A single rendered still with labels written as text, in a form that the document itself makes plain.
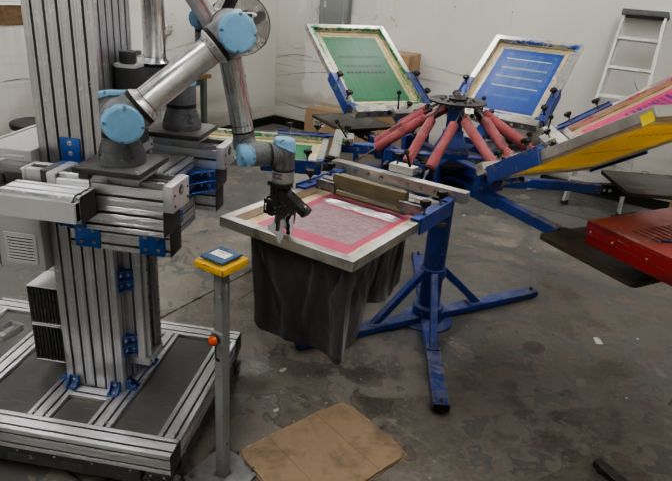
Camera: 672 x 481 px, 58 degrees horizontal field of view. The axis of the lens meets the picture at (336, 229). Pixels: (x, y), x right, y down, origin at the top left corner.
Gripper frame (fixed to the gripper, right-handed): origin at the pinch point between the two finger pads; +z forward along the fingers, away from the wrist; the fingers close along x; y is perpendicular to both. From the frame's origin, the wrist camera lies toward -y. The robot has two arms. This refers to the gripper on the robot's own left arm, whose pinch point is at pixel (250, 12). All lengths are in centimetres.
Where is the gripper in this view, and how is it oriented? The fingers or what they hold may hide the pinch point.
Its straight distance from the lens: 294.3
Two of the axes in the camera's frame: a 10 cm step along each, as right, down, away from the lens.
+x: 8.2, 3.9, -4.2
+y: -1.8, 8.8, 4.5
